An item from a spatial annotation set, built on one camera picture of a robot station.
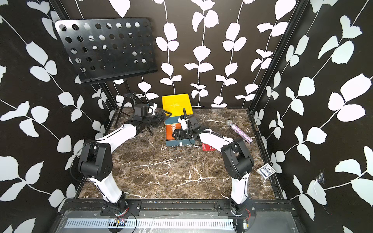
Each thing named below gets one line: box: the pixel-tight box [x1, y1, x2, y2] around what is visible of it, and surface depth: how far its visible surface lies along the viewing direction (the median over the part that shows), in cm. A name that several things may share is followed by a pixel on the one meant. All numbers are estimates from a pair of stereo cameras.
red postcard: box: [202, 143, 217, 151], surface depth 100 cm
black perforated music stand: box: [54, 17, 158, 128], surface depth 71 cm
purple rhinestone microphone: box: [225, 119, 254, 145], surface depth 106 cm
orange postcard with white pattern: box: [165, 122, 182, 141], surface depth 99 cm
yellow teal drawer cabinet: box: [161, 93, 194, 125], surface depth 95 cm
